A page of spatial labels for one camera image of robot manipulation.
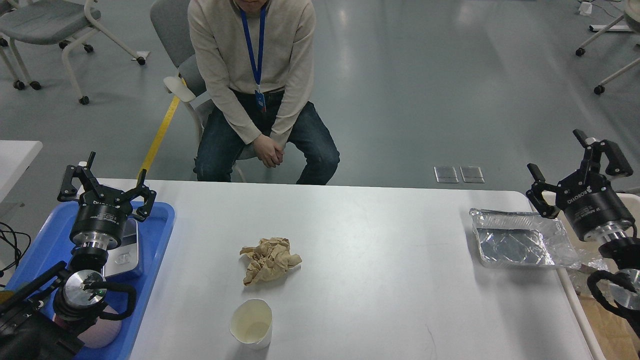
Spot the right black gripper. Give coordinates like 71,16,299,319
525,129,636,243

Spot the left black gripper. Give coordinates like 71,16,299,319
57,152,157,250

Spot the square metal tin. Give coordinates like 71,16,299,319
103,218,144,281

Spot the pink mug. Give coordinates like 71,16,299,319
77,317,122,349

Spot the dark blue home mug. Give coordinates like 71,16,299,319
0,289,15,305

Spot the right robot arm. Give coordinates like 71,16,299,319
526,129,640,335

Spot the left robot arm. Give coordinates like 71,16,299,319
0,152,157,360

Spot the blue plastic tray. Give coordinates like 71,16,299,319
6,202,175,360

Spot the aluminium foil tray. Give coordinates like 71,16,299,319
468,208,581,269

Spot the white side table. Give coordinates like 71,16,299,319
0,140,43,201

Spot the right floor outlet plate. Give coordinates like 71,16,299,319
459,166,486,183

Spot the floor outlet plate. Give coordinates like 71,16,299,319
459,166,486,183
433,165,459,183

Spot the left floor outlet plate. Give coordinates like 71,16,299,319
433,165,459,183

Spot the beige plastic bin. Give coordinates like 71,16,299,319
557,193,639,360

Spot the crumpled brown paper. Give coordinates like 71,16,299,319
238,237,303,286

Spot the white rolling stand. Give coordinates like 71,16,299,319
574,0,640,96

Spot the grey office chair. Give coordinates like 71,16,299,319
149,0,261,183

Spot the white paper cup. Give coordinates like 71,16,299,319
229,298,274,350

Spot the seated person beige sweater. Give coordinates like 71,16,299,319
187,0,340,185

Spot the black cable bundle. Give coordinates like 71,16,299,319
0,221,33,278

